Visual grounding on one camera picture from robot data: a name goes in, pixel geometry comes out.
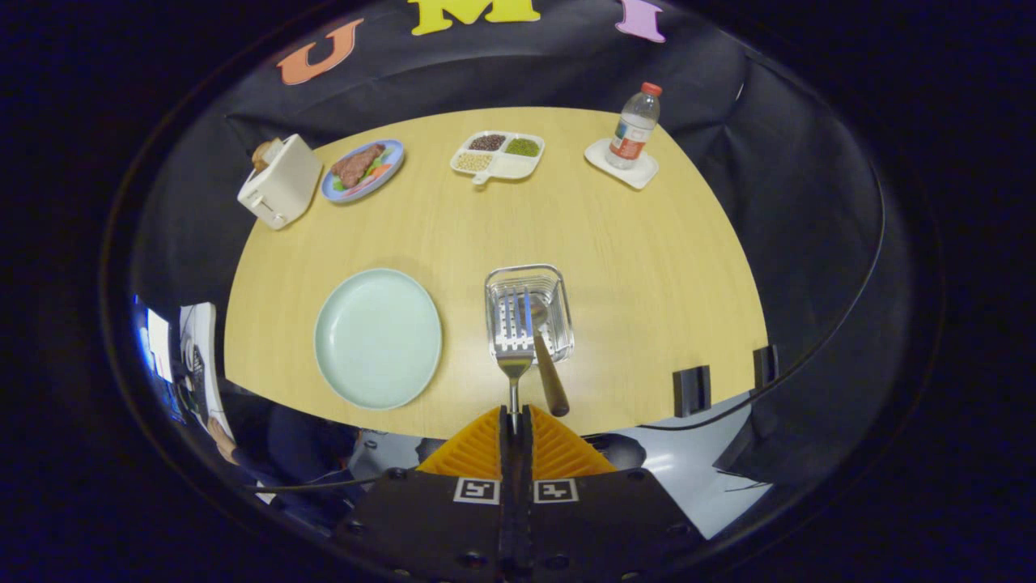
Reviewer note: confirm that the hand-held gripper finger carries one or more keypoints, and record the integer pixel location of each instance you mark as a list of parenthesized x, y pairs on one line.
[(506, 461), (526, 461)]

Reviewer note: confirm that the metal drainer basket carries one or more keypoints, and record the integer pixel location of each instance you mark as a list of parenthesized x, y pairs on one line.
[(558, 301)]

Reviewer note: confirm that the pale green plate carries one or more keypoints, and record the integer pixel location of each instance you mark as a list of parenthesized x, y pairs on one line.
[(376, 340)]

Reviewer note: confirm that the black table clamp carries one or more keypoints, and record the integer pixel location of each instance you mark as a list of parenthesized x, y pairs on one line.
[(765, 366), (692, 390)]

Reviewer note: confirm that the person's dark clothed body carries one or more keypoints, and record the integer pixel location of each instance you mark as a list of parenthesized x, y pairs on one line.
[(299, 437)]

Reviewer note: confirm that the white divided dish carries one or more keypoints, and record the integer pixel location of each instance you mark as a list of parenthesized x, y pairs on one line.
[(514, 166)]

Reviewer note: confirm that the pale beans pile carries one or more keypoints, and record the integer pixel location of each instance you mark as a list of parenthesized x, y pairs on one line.
[(473, 161)]

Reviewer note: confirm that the white square coaster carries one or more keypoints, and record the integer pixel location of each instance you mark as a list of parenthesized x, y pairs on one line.
[(643, 174)]

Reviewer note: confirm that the blue plate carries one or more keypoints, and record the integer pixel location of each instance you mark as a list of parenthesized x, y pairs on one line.
[(390, 172)]

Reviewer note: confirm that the green beans pile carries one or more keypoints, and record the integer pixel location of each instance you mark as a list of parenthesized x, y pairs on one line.
[(522, 147)]

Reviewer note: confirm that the dark beans pile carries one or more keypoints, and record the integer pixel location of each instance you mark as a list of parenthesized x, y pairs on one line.
[(487, 142)]

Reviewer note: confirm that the white side desk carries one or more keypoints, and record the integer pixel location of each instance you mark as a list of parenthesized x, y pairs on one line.
[(206, 340)]

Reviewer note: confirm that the brown steak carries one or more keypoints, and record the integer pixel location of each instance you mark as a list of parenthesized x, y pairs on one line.
[(356, 164)]

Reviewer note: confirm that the clear red-capped water bottle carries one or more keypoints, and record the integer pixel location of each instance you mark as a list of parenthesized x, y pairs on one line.
[(631, 134)]

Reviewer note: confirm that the white toaster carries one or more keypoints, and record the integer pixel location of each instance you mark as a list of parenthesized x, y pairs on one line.
[(283, 186)]

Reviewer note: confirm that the black backdrop cloth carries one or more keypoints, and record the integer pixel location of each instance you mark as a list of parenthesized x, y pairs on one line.
[(769, 202)]

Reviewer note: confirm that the computer monitor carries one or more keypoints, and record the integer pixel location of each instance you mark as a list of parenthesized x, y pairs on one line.
[(158, 340)]

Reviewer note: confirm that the brown toast slice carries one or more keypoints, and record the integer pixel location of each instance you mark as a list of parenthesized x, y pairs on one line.
[(261, 154)]

